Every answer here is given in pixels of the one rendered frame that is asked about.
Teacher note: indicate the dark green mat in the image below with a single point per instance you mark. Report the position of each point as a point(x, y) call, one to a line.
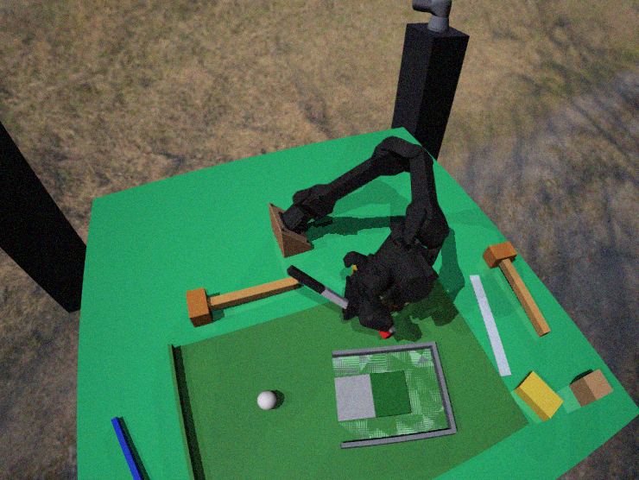
point(299, 439)

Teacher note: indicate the orange wooden mallet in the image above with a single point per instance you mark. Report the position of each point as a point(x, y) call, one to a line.
point(199, 306)
point(502, 255)

